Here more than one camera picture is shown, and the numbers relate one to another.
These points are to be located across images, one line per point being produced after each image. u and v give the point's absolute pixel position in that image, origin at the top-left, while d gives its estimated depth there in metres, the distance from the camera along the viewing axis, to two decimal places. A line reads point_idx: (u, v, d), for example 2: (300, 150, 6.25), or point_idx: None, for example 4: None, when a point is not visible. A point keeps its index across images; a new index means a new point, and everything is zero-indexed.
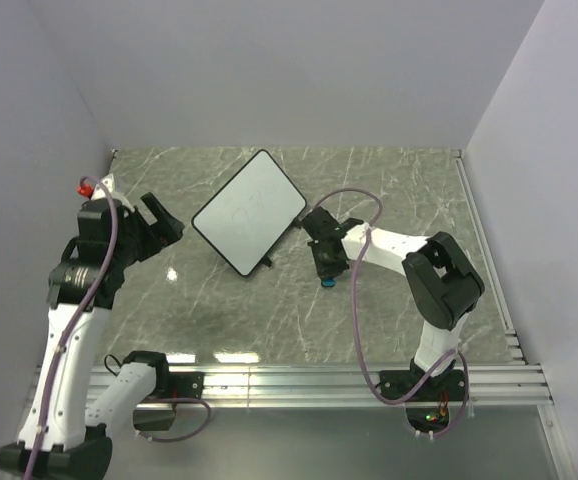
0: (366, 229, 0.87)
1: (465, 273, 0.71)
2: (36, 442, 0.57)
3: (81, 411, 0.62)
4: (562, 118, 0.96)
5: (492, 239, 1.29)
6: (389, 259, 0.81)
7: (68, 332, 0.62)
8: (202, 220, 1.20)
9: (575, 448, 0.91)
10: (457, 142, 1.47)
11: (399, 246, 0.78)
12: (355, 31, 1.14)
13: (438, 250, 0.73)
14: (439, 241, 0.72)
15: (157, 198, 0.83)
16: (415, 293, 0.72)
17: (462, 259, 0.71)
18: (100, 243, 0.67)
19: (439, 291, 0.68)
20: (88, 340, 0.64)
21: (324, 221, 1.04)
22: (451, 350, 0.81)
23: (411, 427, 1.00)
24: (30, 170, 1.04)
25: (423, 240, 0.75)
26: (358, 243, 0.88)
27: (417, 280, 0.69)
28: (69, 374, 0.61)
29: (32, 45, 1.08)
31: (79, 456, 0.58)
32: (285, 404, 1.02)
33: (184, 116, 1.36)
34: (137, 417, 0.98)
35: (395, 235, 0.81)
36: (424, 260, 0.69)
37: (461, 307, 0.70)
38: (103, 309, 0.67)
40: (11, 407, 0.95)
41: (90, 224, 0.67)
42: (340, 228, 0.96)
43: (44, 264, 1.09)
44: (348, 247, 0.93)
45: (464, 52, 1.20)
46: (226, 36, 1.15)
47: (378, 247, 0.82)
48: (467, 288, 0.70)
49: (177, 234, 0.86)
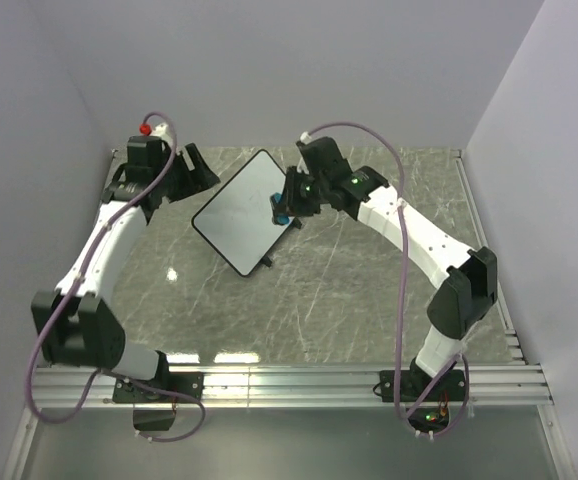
0: (401, 208, 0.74)
1: (488, 292, 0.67)
2: (74, 284, 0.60)
3: (109, 284, 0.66)
4: (562, 117, 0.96)
5: (492, 239, 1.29)
6: (422, 257, 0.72)
7: (120, 212, 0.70)
8: (202, 220, 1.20)
9: (575, 448, 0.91)
10: (457, 142, 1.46)
11: (438, 249, 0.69)
12: (355, 30, 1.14)
13: (476, 268, 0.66)
14: (485, 262, 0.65)
15: (197, 149, 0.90)
16: (437, 305, 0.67)
17: (493, 280, 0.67)
18: (144, 168, 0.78)
19: (467, 315, 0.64)
20: (127, 232, 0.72)
21: (333, 160, 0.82)
22: (456, 354, 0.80)
23: (411, 427, 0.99)
24: (29, 170, 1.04)
25: (465, 250, 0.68)
26: (383, 217, 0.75)
27: (453, 301, 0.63)
28: (110, 245, 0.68)
29: (32, 44, 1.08)
31: (107, 317, 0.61)
32: (285, 404, 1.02)
33: (183, 115, 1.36)
34: (137, 417, 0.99)
35: (436, 230, 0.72)
36: (468, 285, 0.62)
37: (471, 324, 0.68)
38: (143, 218, 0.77)
40: (10, 408, 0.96)
41: (138, 152, 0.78)
42: (359, 184, 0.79)
43: (43, 264, 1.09)
44: (364, 210, 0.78)
45: (464, 51, 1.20)
46: (226, 35, 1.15)
47: (412, 236, 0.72)
48: (482, 305, 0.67)
49: (211, 183, 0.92)
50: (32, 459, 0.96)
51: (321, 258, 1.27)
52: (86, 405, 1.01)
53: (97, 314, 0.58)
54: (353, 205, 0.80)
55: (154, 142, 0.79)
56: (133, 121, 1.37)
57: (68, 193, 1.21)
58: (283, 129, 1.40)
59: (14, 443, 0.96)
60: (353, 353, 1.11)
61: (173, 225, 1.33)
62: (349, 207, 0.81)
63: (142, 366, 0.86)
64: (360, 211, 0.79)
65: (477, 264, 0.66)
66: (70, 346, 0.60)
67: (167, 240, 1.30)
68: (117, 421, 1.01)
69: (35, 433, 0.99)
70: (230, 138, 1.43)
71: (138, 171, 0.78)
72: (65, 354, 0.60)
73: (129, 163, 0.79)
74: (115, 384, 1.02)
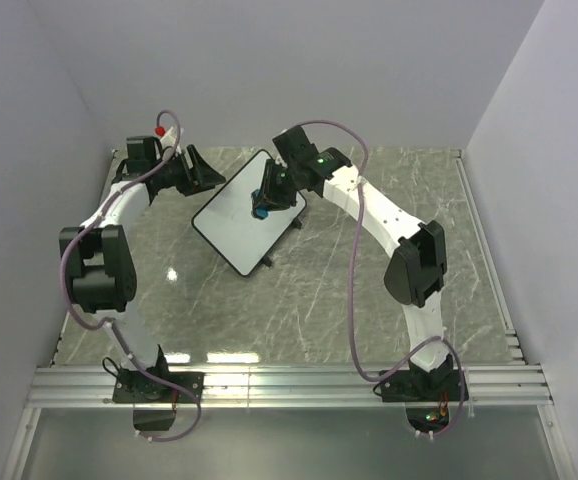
0: (360, 185, 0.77)
1: (438, 261, 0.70)
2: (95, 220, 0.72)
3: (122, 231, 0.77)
4: (561, 117, 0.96)
5: (492, 239, 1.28)
6: (377, 229, 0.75)
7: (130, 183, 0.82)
8: (201, 219, 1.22)
9: (575, 448, 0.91)
10: (457, 142, 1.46)
11: (391, 222, 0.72)
12: (355, 29, 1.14)
13: (426, 241, 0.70)
14: (433, 234, 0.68)
15: (194, 150, 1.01)
16: (389, 273, 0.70)
17: (443, 252, 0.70)
18: (144, 161, 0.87)
19: (414, 281, 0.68)
20: (135, 201, 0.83)
21: (301, 144, 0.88)
22: (436, 336, 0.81)
23: (411, 427, 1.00)
24: (29, 170, 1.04)
25: (415, 223, 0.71)
26: (345, 193, 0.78)
27: (401, 268, 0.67)
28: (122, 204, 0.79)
29: (33, 44, 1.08)
31: (123, 250, 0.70)
32: (285, 404, 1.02)
33: (183, 116, 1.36)
34: (137, 417, 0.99)
35: (391, 205, 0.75)
36: (415, 253, 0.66)
37: (424, 288, 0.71)
38: (144, 198, 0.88)
40: (11, 407, 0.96)
41: (137, 147, 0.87)
42: (324, 162, 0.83)
43: (44, 264, 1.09)
44: (328, 188, 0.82)
45: (464, 52, 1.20)
46: (226, 35, 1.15)
47: (368, 211, 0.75)
48: (433, 272, 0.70)
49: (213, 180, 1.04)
50: (32, 459, 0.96)
51: (321, 258, 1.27)
52: (86, 405, 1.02)
53: (117, 237, 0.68)
54: (320, 182, 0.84)
55: (149, 139, 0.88)
56: (133, 121, 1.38)
57: (68, 194, 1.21)
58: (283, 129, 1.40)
59: (15, 442, 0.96)
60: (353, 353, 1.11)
61: (173, 225, 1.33)
62: (315, 185, 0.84)
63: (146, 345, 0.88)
64: (325, 188, 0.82)
65: (426, 236, 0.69)
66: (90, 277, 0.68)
67: (167, 240, 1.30)
68: (117, 420, 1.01)
69: (36, 433, 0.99)
70: (230, 138, 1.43)
71: (137, 163, 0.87)
72: (84, 284, 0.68)
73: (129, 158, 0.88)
74: (115, 384, 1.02)
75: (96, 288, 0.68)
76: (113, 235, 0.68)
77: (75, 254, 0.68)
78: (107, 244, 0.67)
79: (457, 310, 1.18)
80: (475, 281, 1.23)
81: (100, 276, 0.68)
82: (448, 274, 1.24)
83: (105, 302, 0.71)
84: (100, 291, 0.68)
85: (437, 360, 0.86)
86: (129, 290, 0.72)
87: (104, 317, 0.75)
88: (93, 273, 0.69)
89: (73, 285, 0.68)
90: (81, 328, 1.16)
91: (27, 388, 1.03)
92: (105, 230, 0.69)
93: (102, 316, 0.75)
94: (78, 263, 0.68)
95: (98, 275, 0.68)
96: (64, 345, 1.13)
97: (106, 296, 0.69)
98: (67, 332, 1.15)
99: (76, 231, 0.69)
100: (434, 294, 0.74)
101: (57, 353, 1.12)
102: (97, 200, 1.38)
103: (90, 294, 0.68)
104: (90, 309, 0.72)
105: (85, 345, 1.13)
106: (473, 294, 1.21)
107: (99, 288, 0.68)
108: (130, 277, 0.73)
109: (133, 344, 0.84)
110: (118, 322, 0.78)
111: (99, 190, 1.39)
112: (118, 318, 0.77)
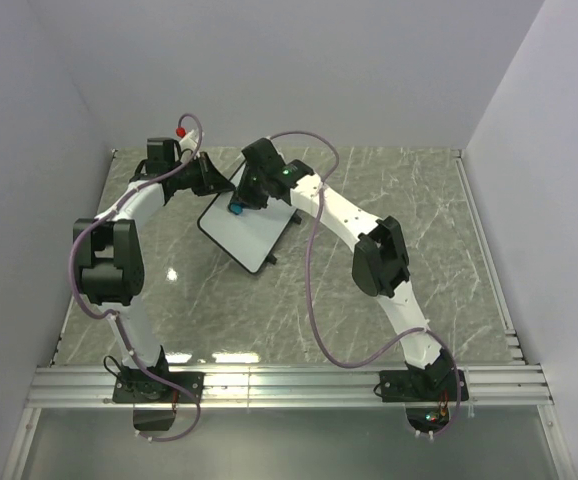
0: (321, 190, 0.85)
1: (398, 252, 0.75)
2: (110, 213, 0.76)
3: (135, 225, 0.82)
4: (562, 117, 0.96)
5: (493, 239, 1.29)
6: (339, 230, 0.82)
7: (148, 182, 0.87)
8: (207, 220, 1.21)
9: (575, 447, 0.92)
10: (457, 142, 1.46)
11: (351, 221, 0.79)
12: (355, 30, 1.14)
13: (384, 236, 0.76)
14: (389, 227, 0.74)
15: (209, 158, 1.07)
16: (353, 268, 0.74)
17: (401, 242, 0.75)
18: (162, 163, 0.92)
19: (378, 272, 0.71)
20: (151, 200, 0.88)
21: (268, 154, 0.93)
22: (418, 327, 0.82)
23: (411, 427, 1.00)
24: (28, 170, 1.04)
25: (374, 220, 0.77)
26: (309, 199, 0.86)
27: (362, 262, 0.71)
28: (140, 200, 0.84)
29: (33, 44, 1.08)
31: (134, 244, 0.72)
32: (285, 404, 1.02)
33: (191, 123, 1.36)
34: (137, 417, 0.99)
35: (351, 206, 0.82)
36: (372, 244, 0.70)
37: (389, 277, 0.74)
38: (160, 197, 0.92)
40: (11, 407, 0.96)
41: (156, 150, 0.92)
42: (290, 175, 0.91)
43: (42, 264, 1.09)
44: (295, 195, 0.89)
45: (464, 52, 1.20)
46: (225, 33, 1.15)
47: (330, 213, 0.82)
48: (395, 264, 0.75)
49: (223, 186, 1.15)
50: (32, 459, 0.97)
51: (322, 258, 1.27)
52: (86, 405, 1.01)
53: (129, 231, 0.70)
54: (287, 193, 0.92)
55: (169, 142, 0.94)
56: (133, 121, 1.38)
57: (67, 194, 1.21)
58: (283, 130, 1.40)
59: (14, 443, 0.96)
60: (353, 353, 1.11)
61: (172, 225, 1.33)
62: (283, 194, 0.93)
63: (147, 341, 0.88)
64: (292, 196, 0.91)
65: (384, 231, 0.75)
66: (98, 268, 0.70)
67: (167, 240, 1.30)
68: (117, 420, 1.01)
69: (36, 433, 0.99)
70: (230, 138, 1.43)
71: (156, 164, 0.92)
72: (92, 275, 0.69)
73: (148, 158, 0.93)
74: (115, 384, 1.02)
75: (104, 279, 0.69)
76: (125, 227, 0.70)
77: (86, 244, 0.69)
78: (118, 236, 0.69)
79: (457, 310, 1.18)
80: (475, 281, 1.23)
81: (108, 268, 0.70)
82: (449, 274, 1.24)
83: (111, 296, 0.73)
84: (107, 282, 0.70)
85: (428, 356, 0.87)
86: (136, 285, 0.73)
87: (109, 309, 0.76)
88: (101, 264, 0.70)
89: (82, 275, 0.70)
90: (81, 327, 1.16)
91: (27, 388, 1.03)
92: (117, 223, 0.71)
93: (106, 308, 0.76)
94: (88, 253, 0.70)
95: (107, 267, 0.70)
96: (64, 345, 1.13)
97: (114, 288, 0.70)
98: (67, 332, 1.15)
99: (89, 222, 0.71)
100: (403, 285, 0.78)
101: (57, 353, 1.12)
102: (97, 199, 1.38)
103: (97, 285, 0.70)
104: (96, 301, 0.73)
105: (85, 346, 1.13)
106: (473, 295, 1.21)
107: (107, 280, 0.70)
108: (139, 273, 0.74)
109: (136, 340, 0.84)
110: (122, 315, 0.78)
111: (99, 190, 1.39)
112: (122, 311, 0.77)
